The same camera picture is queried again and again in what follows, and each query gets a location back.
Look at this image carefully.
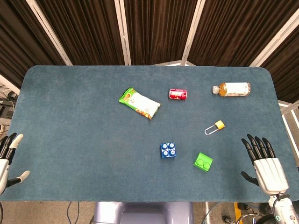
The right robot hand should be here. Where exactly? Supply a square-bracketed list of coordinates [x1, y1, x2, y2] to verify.
[241, 134, 290, 195]

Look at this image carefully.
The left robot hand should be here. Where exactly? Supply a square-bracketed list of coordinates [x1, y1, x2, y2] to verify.
[0, 133, 31, 195]

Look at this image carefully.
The green toy block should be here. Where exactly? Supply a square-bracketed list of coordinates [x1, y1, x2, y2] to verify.
[193, 152, 214, 173]

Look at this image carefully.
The blue toy block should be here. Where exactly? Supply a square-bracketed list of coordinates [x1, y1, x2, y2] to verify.
[160, 142, 177, 159]

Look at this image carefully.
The black power strip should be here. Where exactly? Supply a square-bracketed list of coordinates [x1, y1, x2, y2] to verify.
[0, 98, 16, 118]

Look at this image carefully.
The yellow padlock with long shackle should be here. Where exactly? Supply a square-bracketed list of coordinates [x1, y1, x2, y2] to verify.
[204, 120, 226, 136]

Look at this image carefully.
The tea bottle with white label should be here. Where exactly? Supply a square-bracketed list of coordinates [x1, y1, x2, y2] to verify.
[212, 82, 251, 98]

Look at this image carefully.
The blue felt table mat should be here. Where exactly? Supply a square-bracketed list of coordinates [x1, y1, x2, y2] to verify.
[0, 65, 299, 203]

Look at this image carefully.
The red soda can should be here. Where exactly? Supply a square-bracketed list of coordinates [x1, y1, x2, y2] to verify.
[168, 88, 188, 101]

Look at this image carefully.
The lavender robot torso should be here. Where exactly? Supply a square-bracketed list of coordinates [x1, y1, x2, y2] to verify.
[93, 201, 195, 224]

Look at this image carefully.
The green white snack bag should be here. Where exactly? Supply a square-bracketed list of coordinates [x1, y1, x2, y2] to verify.
[118, 87, 162, 120]

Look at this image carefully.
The dark brown curtain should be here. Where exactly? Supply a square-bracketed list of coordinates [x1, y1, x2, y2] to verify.
[0, 0, 299, 103]

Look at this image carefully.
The white partition frame post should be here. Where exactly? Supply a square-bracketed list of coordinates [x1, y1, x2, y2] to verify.
[25, 0, 73, 66]
[114, 0, 132, 66]
[181, 0, 206, 66]
[249, 12, 299, 68]

